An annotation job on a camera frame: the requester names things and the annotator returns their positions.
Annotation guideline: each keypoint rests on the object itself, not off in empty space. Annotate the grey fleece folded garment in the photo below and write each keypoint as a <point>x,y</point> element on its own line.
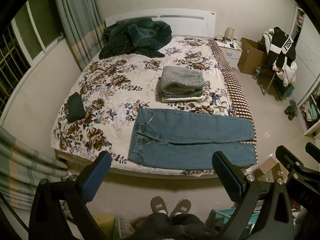
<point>181,81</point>

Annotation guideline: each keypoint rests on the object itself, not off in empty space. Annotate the right grey slipper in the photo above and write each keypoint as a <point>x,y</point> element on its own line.
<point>182,207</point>

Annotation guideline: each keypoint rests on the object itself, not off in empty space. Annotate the black folded garment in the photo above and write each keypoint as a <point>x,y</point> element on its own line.
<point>75,108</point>

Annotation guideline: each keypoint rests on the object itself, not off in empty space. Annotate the blue denim jeans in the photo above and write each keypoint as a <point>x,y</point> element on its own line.
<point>180,140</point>

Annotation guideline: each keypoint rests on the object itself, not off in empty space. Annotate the white shelf unit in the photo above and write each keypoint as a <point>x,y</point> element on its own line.
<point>307,75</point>

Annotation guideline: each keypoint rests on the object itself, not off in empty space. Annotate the small cardboard box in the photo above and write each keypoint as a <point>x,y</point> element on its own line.
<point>270,171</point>

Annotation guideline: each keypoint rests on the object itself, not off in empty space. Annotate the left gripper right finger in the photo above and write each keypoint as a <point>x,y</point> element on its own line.
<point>275,219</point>

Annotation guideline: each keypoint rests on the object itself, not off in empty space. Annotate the black white jacket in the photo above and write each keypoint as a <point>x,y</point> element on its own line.
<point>281,54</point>

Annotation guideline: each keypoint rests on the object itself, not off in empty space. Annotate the floral bed sheet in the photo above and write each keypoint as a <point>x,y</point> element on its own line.
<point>113,90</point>

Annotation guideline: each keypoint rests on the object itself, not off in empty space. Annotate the grey slipper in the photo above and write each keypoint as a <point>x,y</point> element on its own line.
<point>158,205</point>
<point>182,207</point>

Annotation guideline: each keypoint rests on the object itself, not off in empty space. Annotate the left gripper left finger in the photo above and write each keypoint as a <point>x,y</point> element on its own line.
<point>47,220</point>

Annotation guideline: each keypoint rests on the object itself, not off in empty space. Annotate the near striped curtain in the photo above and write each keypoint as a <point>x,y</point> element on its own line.
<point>22,168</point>

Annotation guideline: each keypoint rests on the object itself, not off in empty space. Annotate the left grey slipper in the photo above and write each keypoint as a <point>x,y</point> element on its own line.
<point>158,205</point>

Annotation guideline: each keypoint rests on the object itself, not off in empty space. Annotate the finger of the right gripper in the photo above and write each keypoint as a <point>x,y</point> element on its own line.
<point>312,150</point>
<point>302,183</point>

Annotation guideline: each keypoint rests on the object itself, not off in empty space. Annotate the yellow box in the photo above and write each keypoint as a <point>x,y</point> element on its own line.
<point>106,223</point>

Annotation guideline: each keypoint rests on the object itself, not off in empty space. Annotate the brown cardboard box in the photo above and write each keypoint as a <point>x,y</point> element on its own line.
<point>253,54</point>

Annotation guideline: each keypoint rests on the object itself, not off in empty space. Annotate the cream cylinder lamp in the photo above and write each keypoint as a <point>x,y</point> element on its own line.
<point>229,32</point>

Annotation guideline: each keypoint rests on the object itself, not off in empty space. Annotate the white nightstand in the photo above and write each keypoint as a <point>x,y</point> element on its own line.
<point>231,51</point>

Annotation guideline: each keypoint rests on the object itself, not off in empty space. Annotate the white bed headboard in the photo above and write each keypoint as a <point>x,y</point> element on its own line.
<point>183,22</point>

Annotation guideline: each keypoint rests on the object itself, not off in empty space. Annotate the pair of dark slippers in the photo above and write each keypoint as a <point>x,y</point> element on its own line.
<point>291,111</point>

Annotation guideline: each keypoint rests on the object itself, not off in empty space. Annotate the window with frame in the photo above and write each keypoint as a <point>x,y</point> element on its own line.
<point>34,30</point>

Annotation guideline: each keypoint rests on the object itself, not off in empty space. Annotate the green striped curtain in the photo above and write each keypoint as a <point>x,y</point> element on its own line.
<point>83,27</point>

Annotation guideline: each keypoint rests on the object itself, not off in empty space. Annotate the folded clothes stack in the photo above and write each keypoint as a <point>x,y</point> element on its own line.
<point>165,98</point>

